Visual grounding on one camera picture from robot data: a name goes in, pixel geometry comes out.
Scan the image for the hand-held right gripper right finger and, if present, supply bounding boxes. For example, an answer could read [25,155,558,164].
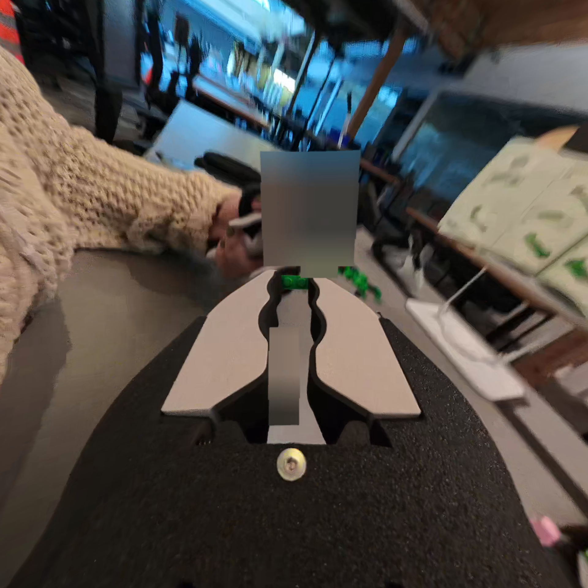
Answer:
[309,276,422,420]

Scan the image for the grey desk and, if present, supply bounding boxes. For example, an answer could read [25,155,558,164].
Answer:
[144,100,278,177]

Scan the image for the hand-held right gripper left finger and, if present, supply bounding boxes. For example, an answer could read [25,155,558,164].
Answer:
[161,270,282,417]

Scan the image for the computer monitor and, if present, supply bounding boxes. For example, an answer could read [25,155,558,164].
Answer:
[395,89,588,221]

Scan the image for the wooden post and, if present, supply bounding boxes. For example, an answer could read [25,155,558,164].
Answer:
[346,27,410,139]

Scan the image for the pile of lego pieces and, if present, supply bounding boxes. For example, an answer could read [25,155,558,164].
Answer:
[339,266,383,303]

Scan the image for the black bag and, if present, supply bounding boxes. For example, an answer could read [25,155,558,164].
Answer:
[194,152,261,185]

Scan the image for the lego instruction booklet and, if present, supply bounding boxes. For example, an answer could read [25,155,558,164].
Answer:
[438,135,588,305]

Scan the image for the person's left forearm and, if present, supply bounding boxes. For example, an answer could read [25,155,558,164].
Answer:
[0,46,242,384]

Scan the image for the pink lego pig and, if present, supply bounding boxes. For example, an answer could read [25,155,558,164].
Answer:
[528,515,564,548]

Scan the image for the white rounded mat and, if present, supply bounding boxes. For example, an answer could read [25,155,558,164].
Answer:
[406,298,527,401]

